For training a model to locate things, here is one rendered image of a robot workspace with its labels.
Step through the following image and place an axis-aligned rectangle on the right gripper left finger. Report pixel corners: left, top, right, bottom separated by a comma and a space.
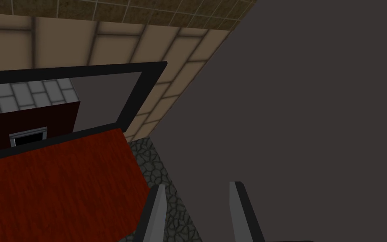
134, 184, 167, 242

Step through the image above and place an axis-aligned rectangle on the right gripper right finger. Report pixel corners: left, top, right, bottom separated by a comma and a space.
229, 181, 266, 242

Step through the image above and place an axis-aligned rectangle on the silver framed black picture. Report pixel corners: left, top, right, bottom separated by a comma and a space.
8, 126, 48, 148

